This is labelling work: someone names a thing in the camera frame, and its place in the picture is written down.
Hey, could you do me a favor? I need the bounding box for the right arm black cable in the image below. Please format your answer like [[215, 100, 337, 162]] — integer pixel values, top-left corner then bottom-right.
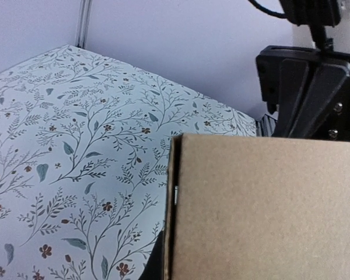
[[246, 0, 286, 19]]

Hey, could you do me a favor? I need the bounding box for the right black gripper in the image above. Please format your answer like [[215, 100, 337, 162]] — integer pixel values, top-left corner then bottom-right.
[[255, 45, 350, 142]]

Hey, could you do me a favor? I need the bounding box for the left aluminium frame post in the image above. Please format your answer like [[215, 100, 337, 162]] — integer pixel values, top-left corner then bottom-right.
[[75, 0, 93, 49]]

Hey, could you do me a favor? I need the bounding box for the brown cardboard box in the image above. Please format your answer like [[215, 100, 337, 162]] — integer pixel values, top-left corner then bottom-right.
[[162, 134, 350, 279]]

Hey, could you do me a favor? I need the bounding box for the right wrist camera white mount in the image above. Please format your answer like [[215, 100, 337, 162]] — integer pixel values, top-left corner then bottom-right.
[[280, 0, 350, 54]]

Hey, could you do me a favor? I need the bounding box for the floral patterned table mat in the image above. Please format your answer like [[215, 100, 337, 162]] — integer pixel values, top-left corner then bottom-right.
[[0, 45, 256, 279]]

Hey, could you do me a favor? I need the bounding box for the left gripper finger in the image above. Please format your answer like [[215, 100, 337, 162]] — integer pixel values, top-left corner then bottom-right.
[[139, 230, 165, 280]]

